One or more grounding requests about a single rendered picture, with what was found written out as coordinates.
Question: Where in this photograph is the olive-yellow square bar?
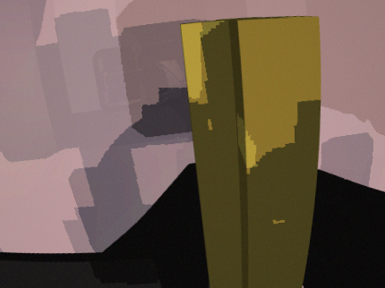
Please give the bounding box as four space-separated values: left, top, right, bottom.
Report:
180 15 321 288

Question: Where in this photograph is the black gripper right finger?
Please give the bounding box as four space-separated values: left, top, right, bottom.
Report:
302 169 385 288

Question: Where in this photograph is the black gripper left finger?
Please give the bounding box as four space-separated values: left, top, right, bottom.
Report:
0 162 210 288

